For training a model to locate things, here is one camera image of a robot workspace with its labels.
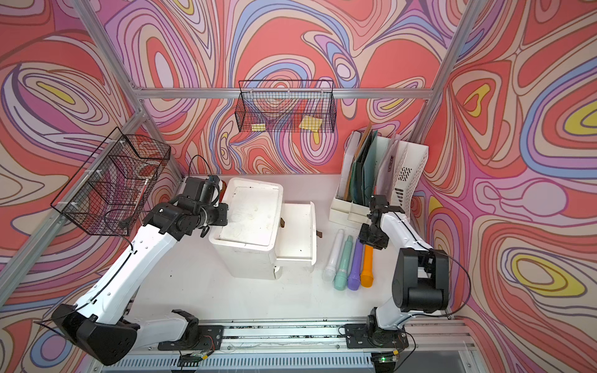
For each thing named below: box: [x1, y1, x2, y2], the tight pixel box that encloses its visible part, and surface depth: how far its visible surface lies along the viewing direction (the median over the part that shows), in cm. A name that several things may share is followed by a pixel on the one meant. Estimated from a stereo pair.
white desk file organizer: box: [328, 130, 430, 222], surface depth 100 cm
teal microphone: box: [334, 235, 354, 291], surface depth 88 cm
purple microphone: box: [348, 239, 364, 291], surface depth 86 cm
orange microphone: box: [359, 244, 374, 289], surface depth 87 cm
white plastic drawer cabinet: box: [208, 177, 318, 280], surface depth 79 cm
